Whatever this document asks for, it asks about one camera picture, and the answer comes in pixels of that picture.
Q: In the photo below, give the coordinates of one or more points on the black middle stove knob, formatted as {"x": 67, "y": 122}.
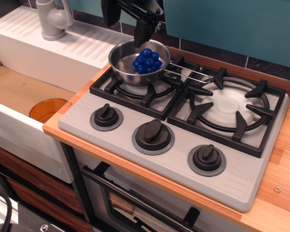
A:
{"x": 153, "y": 138}

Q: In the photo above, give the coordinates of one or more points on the black left burner grate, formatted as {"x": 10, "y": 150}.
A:
{"x": 155, "y": 100}

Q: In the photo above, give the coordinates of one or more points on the grey toy stove top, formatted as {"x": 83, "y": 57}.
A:
{"x": 236, "y": 186}

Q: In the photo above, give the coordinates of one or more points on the black right burner grate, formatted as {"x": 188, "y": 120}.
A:
{"x": 231, "y": 110}

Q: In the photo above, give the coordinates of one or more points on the orange plastic bowl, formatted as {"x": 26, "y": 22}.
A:
{"x": 44, "y": 110}

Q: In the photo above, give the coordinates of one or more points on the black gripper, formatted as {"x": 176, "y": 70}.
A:
{"x": 146, "y": 12}

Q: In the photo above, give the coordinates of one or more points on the black left stove knob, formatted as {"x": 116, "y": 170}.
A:
{"x": 106, "y": 118}

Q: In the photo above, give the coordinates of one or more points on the grey toy faucet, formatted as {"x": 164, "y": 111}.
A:
{"x": 53, "y": 21}

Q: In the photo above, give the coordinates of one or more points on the oven door with black handle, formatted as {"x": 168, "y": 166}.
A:
{"x": 137, "y": 206}

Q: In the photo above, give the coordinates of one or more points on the black burner grate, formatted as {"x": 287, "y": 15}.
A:
{"x": 231, "y": 110}
{"x": 155, "y": 100}

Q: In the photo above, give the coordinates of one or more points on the wooden drawer fronts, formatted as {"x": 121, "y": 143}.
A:
{"x": 42, "y": 192}

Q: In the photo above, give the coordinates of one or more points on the white toy sink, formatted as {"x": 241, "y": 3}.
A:
{"x": 33, "y": 70}

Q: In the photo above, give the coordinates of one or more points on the blue toy blueberry cluster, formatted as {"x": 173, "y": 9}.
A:
{"x": 147, "y": 61}

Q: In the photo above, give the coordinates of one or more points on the black right stove knob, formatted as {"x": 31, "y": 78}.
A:
{"x": 207, "y": 160}

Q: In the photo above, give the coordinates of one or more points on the stainless steel pan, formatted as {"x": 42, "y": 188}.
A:
{"x": 122, "y": 56}

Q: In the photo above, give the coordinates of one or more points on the black stove knob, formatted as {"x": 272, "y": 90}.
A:
{"x": 207, "y": 160}
{"x": 153, "y": 138}
{"x": 106, "y": 118}

